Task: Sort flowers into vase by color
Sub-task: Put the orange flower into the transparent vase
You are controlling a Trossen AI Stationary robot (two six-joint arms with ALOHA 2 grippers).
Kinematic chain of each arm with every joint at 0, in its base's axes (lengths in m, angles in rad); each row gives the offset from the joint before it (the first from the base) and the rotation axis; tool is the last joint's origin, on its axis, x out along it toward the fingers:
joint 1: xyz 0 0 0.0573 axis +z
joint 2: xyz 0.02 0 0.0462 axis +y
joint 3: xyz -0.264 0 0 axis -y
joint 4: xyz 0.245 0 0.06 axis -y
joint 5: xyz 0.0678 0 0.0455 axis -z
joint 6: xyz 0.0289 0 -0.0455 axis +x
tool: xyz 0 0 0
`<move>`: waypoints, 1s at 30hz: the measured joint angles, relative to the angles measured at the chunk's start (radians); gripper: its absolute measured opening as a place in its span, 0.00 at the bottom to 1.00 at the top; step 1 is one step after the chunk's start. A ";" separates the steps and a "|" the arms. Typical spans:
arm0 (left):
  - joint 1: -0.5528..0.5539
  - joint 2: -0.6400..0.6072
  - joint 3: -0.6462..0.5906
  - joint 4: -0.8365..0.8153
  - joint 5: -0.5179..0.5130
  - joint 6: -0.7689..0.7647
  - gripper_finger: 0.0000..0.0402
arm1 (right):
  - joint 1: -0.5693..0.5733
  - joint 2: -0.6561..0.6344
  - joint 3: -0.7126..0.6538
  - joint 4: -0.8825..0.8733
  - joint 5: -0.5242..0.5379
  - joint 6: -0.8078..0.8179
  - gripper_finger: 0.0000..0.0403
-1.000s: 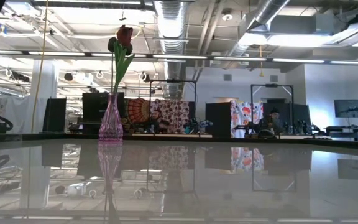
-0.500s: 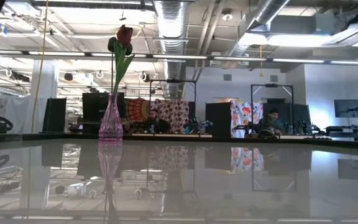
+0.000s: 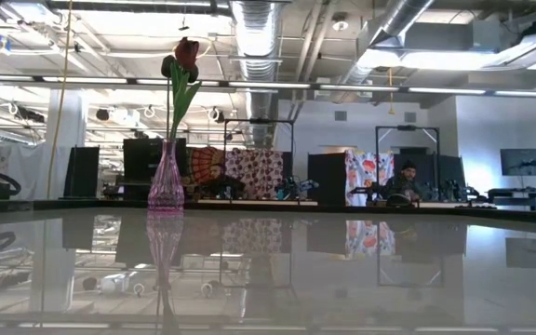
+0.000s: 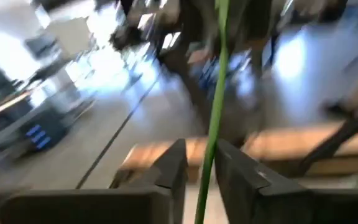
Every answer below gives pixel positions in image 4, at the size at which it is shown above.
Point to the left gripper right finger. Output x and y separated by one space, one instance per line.
275 205

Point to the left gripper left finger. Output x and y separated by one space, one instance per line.
104 208

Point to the yellow artificial tulip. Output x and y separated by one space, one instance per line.
216 109

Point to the dark device with blue panel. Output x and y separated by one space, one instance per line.
42 137

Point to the black metal table frame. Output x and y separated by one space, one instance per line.
337 140

